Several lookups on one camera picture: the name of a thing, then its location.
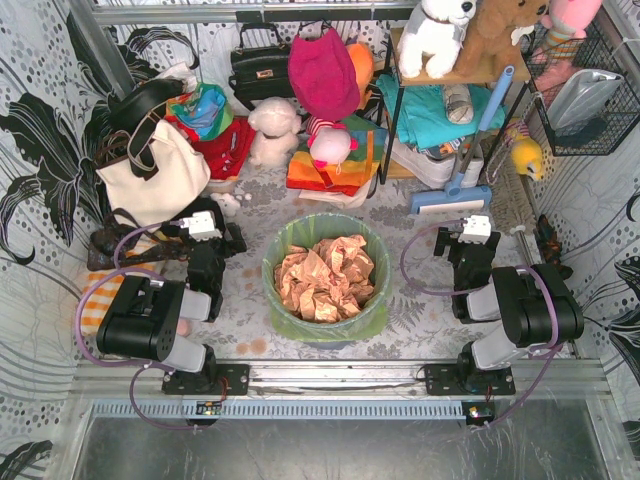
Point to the green plastic trash bag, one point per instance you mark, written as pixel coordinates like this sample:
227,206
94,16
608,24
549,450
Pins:
309,230

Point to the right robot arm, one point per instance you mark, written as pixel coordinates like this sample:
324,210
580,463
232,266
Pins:
533,307

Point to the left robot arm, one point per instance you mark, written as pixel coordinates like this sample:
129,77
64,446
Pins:
170,276

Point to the rainbow striped bag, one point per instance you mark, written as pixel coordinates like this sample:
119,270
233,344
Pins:
359,167

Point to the blue-grey trash bin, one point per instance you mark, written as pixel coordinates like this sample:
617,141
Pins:
369,323

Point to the cream canvas tote bag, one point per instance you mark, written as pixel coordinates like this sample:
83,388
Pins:
181,176

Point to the dark brown leather bag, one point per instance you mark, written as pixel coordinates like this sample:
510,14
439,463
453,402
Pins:
171,243

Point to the crumpled brown paper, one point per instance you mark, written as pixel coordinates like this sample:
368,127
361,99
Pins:
328,282

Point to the white pink-eared plush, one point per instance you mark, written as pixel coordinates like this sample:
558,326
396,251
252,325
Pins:
329,143

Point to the white fluffy plush toy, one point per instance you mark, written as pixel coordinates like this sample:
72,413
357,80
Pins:
277,124

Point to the red folded cloth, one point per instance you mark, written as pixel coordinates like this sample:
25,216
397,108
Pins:
226,154

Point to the teal folded towel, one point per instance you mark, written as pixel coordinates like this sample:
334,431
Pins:
422,120

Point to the magenta felt hat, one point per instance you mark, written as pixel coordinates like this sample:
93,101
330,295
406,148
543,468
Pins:
322,76

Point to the colourful scarf bundle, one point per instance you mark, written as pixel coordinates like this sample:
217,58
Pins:
201,115

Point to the black leather handbag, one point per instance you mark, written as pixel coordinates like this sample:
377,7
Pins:
260,73

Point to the orange plush toy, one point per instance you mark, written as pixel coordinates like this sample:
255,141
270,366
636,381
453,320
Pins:
363,62

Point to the patterned rolled cloth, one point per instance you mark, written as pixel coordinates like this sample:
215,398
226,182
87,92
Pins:
458,103

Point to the orange checkered cloth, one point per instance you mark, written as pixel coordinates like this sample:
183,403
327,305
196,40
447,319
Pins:
99,302

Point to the yellow plush toy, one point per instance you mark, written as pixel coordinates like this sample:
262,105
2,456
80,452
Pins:
525,153

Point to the white grey plush dog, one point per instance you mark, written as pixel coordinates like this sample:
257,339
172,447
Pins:
433,36

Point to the brown teddy bear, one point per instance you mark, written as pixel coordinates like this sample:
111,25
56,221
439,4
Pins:
495,32

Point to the wooden metal shelf rack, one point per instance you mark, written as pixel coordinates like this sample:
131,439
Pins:
484,74

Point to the silver foil pouch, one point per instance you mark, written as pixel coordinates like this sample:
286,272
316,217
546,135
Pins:
582,97

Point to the pink plush toy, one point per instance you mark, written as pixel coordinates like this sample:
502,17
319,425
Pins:
566,24

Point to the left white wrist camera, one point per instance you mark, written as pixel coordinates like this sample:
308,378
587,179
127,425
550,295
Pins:
201,226

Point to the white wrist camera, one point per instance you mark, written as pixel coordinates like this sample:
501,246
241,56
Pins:
477,229
201,226

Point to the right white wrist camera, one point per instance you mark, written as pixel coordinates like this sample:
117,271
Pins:
477,229

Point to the metal rod handle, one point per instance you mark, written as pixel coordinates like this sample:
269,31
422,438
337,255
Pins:
519,233

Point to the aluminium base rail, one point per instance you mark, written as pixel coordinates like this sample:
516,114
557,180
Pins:
335,389

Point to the black wire basket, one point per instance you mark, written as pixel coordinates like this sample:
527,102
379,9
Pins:
603,133

